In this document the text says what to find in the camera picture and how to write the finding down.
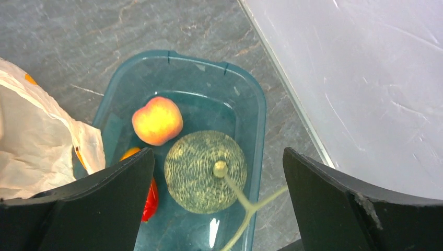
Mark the translucent orange plastic bag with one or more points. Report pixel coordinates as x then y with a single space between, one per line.
39 138

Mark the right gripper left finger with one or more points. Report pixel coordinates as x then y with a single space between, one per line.
102 211

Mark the teal transparent plastic tray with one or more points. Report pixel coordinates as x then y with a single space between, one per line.
211 96

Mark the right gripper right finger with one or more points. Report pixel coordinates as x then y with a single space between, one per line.
335 211

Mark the orange fake fruit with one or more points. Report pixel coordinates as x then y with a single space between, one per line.
159 121
152 201

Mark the green netted fake melon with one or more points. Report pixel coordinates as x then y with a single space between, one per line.
206 172

